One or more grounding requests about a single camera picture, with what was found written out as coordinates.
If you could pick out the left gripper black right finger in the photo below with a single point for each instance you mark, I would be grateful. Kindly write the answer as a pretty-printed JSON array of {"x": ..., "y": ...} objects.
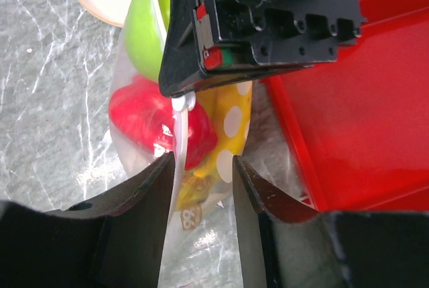
[{"x": 259, "y": 205}]

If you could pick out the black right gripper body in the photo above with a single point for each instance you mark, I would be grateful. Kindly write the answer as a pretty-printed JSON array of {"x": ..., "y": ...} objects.
[{"x": 278, "y": 16}]

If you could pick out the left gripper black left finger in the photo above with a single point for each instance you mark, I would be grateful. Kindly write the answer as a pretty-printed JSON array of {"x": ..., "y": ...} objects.
[{"x": 131, "y": 221}]

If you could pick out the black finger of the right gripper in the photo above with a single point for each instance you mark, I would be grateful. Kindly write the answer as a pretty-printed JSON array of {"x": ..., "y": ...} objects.
[{"x": 192, "y": 61}]

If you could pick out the green apple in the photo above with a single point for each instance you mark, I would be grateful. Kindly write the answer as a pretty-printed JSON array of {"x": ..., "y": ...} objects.
[{"x": 142, "y": 40}]

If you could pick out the yellow banana bunch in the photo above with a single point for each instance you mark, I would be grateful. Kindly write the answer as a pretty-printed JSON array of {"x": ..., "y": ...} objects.
[{"x": 229, "y": 109}]

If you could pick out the clear dotted zip top bag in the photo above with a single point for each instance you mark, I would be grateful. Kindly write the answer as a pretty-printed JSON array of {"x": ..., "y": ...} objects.
[{"x": 186, "y": 247}]

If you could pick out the red bell pepper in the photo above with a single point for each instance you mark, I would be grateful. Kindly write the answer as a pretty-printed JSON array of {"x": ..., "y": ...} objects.
[{"x": 146, "y": 118}]

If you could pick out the red plastic tray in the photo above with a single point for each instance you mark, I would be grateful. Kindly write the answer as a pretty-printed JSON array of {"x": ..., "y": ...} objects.
[{"x": 357, "y": 128}]

